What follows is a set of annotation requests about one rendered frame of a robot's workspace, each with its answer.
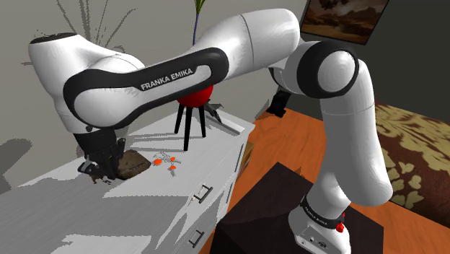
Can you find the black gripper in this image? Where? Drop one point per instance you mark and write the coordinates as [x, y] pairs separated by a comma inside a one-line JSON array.
[[100, 147]]

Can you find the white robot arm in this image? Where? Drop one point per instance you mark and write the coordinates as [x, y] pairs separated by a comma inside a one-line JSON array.
[[267, 38]]

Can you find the brown flat box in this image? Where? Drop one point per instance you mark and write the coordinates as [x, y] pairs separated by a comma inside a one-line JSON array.
[[135, 163]]

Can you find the keys with orange caps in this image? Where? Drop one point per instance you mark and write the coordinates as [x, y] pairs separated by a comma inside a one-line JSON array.
[[158, 161]]

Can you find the white chest of drawers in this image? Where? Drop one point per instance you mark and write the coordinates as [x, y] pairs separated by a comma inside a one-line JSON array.
[[168, 197]]

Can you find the red vase on black legs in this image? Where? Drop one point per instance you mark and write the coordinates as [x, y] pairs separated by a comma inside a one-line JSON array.
[[195, 99]]

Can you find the dark grey pliers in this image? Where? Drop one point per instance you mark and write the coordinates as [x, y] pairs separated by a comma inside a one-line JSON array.
[[213, 109]]

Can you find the dark robot stand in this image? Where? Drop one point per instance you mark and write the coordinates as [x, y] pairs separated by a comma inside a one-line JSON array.
[[267, 211]]

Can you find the brown landscape wall picture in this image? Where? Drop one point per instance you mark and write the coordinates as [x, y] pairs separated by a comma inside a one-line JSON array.
[[342, 17]]

